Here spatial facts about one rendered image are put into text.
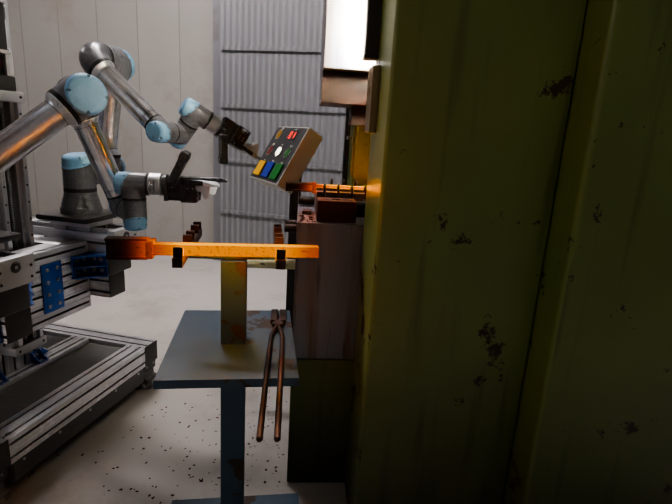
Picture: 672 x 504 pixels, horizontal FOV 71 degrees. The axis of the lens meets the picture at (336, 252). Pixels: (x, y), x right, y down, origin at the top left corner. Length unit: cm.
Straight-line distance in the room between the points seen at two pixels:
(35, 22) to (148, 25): 115
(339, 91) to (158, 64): 324
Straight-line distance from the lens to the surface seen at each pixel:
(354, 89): 155
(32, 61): 547
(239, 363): 111
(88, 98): 160
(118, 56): 211
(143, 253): 105
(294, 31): 410
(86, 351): 233
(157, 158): 465
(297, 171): 202
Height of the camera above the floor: 117
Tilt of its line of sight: 14 degrees down
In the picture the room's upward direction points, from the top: 3 degrees clockwise
